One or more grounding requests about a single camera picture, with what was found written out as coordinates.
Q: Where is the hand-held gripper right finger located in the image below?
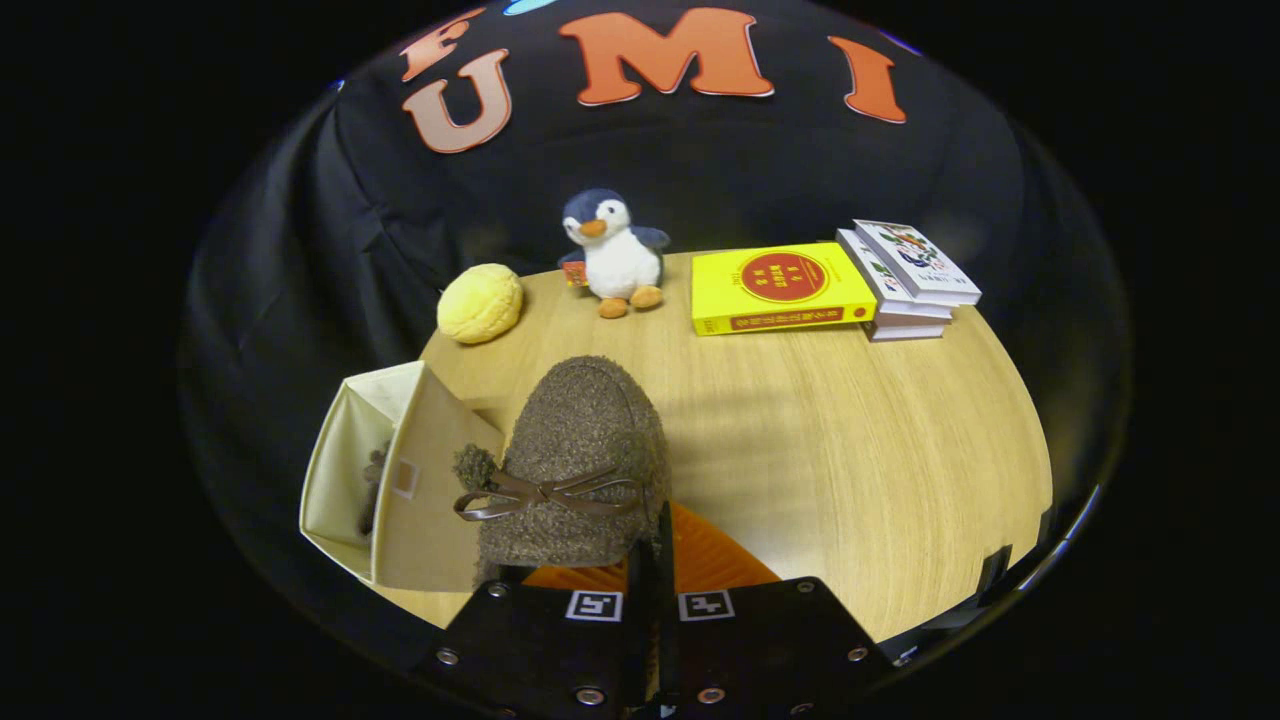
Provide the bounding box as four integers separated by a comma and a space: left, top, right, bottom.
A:
656, 500, 897, 719

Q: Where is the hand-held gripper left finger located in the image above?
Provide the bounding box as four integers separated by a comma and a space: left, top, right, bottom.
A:
433, 560, 657, 720

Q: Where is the brown fuzzy shoe with bow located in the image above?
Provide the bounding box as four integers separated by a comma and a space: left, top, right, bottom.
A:
452, 355, 674, 587
357, 439, 394, 537

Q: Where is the cream fabric storage box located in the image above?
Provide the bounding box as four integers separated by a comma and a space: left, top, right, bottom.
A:
298, 360, 507, 593

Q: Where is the yellow book with red circle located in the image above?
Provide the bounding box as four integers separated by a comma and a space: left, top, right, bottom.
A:
690, 242, 879, 337

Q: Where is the yellow bread plush toy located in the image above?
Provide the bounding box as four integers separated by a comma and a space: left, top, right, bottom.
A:
436, 263, 525, 346

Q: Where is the blue white penguin plush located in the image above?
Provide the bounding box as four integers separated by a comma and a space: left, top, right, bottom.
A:
557, 188, 672, 320

